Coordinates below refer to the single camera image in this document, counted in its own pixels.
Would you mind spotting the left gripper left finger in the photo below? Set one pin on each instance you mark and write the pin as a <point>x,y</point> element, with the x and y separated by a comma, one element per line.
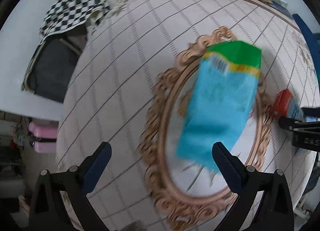
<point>81,181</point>

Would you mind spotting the patterned tablecloth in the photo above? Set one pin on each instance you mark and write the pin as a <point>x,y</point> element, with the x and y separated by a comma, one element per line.
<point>131,88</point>

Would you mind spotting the red blue small box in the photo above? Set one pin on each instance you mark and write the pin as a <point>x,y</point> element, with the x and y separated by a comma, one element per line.
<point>285,105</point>

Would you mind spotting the dark folded cot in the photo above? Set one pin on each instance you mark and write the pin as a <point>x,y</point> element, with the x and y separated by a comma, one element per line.
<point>50,70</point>

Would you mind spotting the blue green packet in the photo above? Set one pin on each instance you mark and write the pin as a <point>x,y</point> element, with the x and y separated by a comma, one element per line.
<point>221,100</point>

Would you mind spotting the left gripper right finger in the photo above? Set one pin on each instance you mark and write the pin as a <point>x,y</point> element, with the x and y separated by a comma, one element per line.
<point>245,181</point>

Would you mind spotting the pink suitcase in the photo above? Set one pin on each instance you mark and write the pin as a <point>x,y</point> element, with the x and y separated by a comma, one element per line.
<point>42,136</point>

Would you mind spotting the checkered black white cloth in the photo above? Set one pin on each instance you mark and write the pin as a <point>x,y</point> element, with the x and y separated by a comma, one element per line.
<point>66,15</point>

